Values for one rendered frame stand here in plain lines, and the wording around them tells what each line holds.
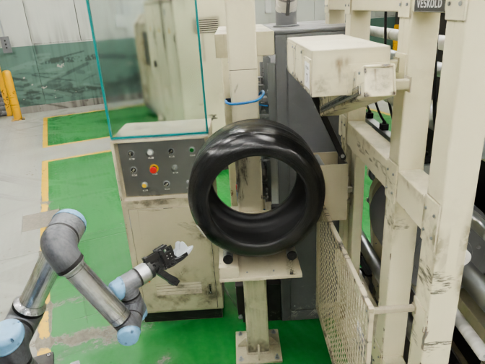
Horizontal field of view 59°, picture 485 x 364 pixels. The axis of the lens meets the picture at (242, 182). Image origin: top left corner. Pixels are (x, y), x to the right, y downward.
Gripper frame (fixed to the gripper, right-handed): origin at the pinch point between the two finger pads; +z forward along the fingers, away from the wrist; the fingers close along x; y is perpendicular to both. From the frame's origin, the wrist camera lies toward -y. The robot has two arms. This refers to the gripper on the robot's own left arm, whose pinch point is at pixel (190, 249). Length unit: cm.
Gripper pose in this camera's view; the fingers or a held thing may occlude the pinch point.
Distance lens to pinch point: 180.5
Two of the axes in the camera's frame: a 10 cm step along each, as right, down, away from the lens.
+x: -5.8, 0.7, 8.1
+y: -3.7, -9.1, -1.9
